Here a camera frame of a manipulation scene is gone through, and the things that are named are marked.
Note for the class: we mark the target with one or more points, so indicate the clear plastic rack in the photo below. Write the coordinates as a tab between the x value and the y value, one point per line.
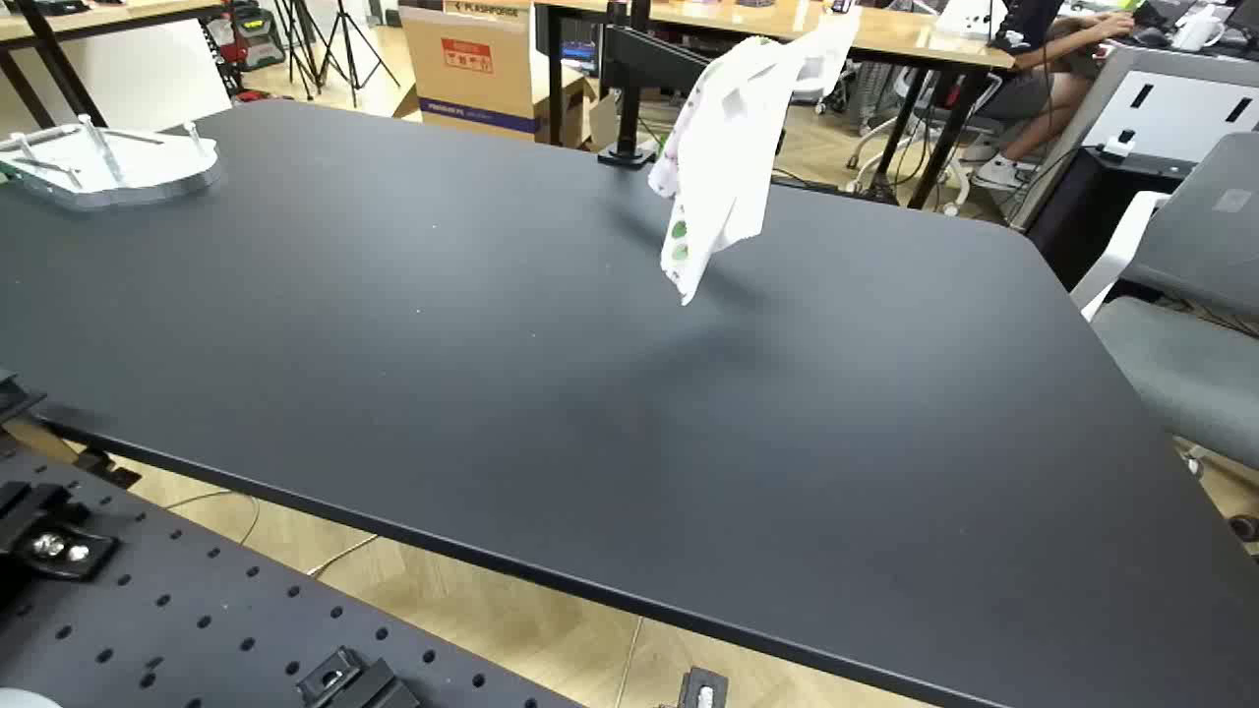
112	165

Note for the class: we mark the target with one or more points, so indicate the black bracket with silver bolts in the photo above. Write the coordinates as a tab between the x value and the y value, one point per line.
60	545

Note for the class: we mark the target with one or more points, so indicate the long wooden table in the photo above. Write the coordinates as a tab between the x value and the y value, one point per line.
907	34

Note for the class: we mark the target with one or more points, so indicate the black tripod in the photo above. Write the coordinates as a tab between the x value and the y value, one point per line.
346	40

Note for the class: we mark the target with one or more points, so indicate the black clamp block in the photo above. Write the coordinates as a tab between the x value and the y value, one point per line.
356	684

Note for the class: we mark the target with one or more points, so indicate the white board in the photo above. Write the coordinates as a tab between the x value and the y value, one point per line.
142	79

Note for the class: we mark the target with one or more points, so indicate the white cloth with green print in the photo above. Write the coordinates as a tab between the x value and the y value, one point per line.
721	161

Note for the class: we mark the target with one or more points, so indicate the black perforated mounting board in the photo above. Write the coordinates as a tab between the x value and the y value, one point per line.
171	614

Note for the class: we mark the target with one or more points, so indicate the seated person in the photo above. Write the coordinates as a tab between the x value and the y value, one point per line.
1056	93

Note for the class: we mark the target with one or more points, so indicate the cardboard box with red print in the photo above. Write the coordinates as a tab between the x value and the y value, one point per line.
475	64

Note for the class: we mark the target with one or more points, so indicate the grey office chair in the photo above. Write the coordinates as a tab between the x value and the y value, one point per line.
1202	357

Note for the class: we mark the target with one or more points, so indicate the wooden table with black legs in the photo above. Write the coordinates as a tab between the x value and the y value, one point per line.
91	17

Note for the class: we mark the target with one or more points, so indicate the grey panel with slots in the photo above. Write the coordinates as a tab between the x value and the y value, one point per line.
1184	114

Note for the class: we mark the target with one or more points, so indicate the small black table clamp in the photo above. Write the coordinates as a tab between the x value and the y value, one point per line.
702	692

